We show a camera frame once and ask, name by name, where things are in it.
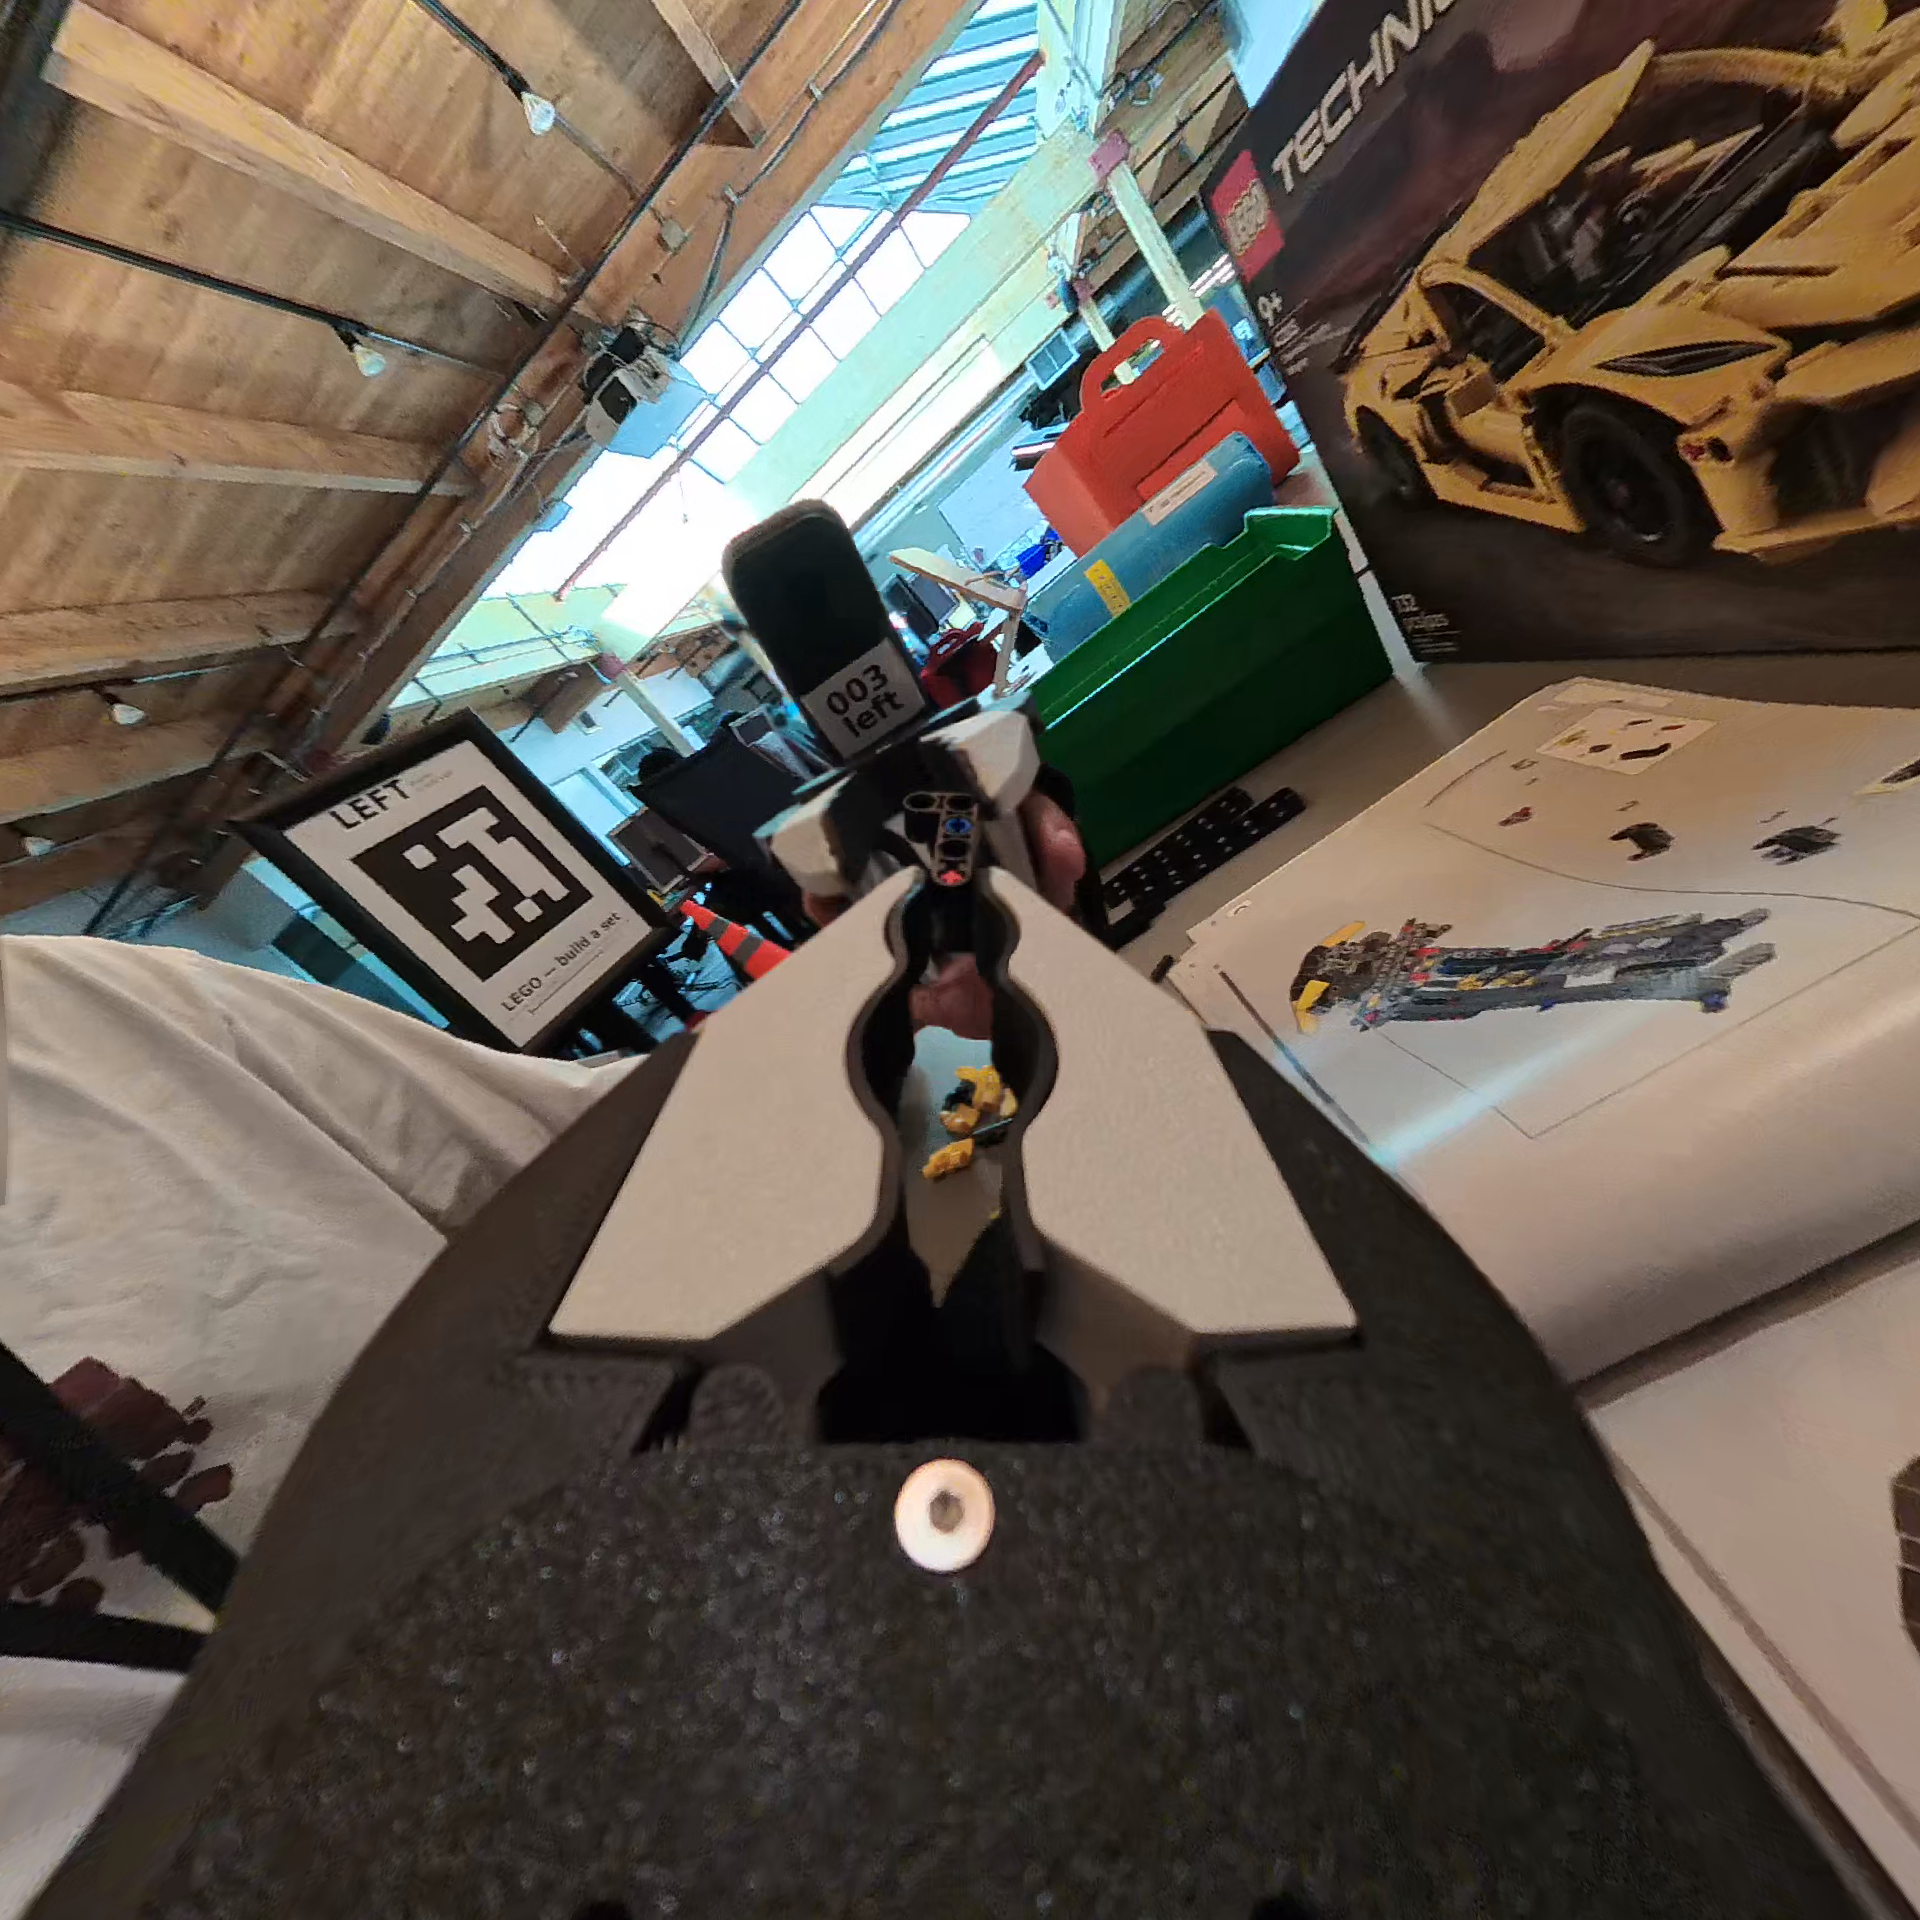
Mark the black lego piece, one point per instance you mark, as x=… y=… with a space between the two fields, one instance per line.
x=945 y=841

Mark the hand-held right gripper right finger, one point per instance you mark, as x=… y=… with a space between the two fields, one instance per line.
x=1185 y=1187

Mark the green plastic bin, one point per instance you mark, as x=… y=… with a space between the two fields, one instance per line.
x=1214 y=690

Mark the pile of yellow lego beams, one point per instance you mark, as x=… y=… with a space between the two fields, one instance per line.
x=971 y=1117

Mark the lego instruction booklet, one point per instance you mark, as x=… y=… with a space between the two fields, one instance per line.
x=1574 y=1082

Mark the black perforated strips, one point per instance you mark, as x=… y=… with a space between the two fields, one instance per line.
x=1200 y=862

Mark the lego set box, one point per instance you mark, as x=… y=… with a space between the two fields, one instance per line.
x=1620 y=332

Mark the person's left hand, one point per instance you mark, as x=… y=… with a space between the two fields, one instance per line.
x=1059 y=862

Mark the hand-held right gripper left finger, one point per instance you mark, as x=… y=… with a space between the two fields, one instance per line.
x=734 y=1187

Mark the ceiling spotlight fixture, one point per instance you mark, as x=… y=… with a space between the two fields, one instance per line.
x=627 y=387

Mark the black white marker sign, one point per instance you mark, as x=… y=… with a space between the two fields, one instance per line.
x=464 y=879

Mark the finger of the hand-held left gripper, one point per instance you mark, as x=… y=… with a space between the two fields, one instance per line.
x=998 y=758
x=839 y=847

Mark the red plastic case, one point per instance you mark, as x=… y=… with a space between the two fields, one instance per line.
x=1155 y=436

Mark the orange traffic cone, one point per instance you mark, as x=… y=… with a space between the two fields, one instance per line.
x=737 y=943

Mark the blue plastic case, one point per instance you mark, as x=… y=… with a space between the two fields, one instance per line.
x=1155 y=541

